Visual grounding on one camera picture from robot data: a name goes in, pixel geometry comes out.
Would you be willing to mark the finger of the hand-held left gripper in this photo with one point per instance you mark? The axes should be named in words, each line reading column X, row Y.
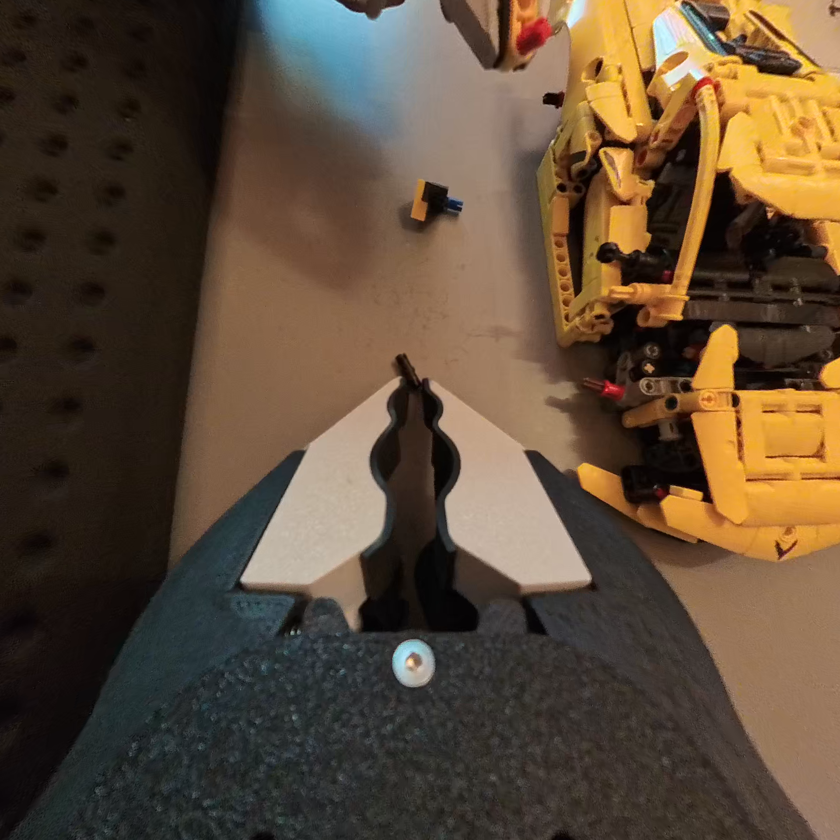
column 472, row 29
column 371, row 6

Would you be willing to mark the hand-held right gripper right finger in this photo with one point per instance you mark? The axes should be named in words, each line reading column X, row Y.
column 518, row 518

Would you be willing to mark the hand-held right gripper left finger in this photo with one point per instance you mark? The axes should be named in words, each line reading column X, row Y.
column 315, row 518

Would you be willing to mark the small red brick pin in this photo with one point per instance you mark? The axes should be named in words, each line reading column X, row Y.
column 533, row 34

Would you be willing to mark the small black brick pin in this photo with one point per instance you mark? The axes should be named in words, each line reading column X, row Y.
column 407, row 371

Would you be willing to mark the yellow brick tile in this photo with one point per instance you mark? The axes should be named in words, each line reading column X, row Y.
column 417, row 200

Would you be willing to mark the yellow toy brick car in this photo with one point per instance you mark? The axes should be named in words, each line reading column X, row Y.
column 754, row 459

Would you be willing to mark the grey desk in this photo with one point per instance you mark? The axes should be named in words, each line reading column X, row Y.
column 328, row 275

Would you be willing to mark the perforated grey panel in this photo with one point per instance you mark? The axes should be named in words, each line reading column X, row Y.
column 98, row 328

